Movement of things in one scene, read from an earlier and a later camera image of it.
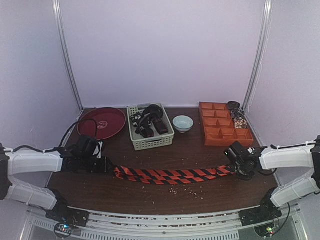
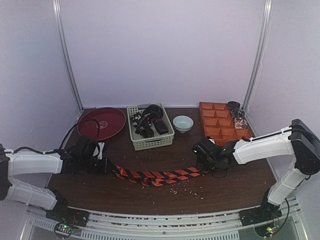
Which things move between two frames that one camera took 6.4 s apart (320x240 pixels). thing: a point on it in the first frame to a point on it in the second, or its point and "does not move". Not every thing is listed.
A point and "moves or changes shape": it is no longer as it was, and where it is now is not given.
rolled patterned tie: x=237 y=112 does not move
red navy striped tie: x=161 y=176 moves or changes shape
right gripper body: x=240 y=170 to x=202 y=164
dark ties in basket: x=143 y=122 does not move
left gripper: x=104 y=167 does not move
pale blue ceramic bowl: x=183 y=123 does not move
